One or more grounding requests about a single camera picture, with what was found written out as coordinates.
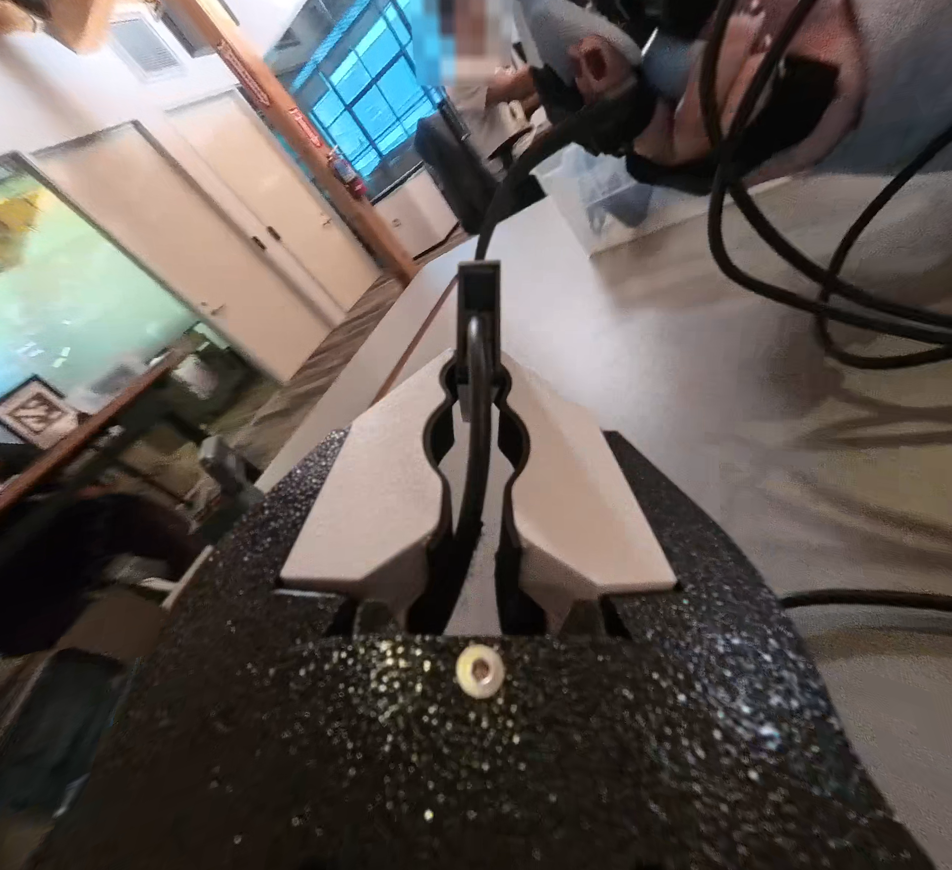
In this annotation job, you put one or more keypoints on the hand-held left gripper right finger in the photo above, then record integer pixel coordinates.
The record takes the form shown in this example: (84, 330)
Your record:
(595, 513)

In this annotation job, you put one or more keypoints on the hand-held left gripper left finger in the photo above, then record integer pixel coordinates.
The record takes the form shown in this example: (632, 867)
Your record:
(364, 513)

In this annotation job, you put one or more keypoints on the clear plastic bin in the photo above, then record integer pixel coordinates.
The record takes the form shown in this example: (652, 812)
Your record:
(595, 208)

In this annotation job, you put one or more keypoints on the person's right hand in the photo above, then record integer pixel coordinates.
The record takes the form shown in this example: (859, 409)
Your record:
(818, 29)

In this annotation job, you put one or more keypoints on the black office chair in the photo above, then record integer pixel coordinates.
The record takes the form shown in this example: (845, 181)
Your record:
(454, 170)

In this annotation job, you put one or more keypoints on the white cabinet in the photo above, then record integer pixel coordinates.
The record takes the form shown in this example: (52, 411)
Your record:
(416, 215)

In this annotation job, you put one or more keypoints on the wooden desk black legs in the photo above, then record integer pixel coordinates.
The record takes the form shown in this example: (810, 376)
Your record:
(89, 429)

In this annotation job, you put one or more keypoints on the red fire extinguisher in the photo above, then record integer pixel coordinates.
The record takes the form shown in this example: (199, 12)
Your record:
(348, 174)

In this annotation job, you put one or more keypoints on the large grid window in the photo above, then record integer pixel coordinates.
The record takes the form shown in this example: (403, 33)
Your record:
(357, 74)

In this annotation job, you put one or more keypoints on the framed marker sign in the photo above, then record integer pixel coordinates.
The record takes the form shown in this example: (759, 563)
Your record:
(33, 412)

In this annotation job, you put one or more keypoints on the wall vent grille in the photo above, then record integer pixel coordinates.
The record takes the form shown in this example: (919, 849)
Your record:
(145, 48)

